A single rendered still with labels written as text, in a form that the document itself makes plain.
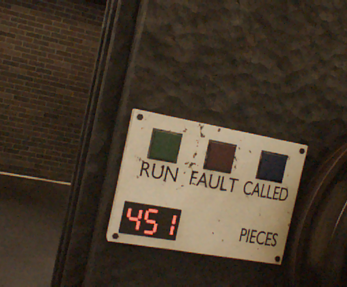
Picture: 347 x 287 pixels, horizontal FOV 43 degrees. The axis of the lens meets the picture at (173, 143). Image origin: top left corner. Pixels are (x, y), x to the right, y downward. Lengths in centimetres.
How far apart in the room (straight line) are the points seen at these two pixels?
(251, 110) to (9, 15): 614
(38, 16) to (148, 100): 607
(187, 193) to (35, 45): 606
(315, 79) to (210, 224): 27
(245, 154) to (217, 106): 8
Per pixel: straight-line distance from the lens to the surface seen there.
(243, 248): 66
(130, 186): 59
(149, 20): 61
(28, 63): 658
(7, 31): 665
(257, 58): 65
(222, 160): 61
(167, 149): 59
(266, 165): 64
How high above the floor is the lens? 124
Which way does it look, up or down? 3 degrees down
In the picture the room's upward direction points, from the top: 12 degrees clockwise
